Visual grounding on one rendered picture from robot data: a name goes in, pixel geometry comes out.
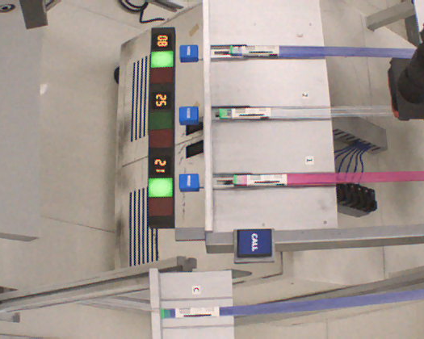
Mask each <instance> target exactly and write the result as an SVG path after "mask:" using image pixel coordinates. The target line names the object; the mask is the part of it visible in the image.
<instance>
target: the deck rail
mask: <svg viewBox="0 0 424 339"><path fill-rule="evenodd" d="M418 244H424V224H407V225H383V226H371V227H353V228H320V229H297V230H275V251H276V252H283V251H308V250H317V249H346V248H366V247H383V246H388V245H418ZM205 246H206V251H207V253H234V246H233V232H206V233H205Z"/></svg>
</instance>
